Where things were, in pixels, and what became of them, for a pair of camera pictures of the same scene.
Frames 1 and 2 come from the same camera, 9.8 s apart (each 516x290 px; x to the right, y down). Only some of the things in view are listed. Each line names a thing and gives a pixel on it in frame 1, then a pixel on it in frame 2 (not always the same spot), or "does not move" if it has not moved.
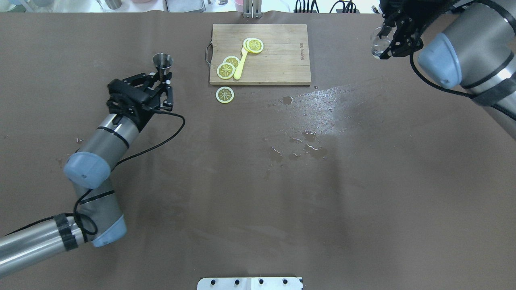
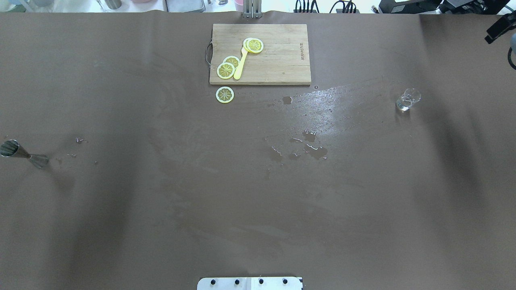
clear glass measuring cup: [379, 46] to [411, 95]
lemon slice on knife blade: [253, 45] does not move
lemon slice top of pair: [225, 70] does not move
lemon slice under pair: [232, 59] does not move
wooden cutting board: [285, 59] does not move
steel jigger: [162, 61] to [11, 148]
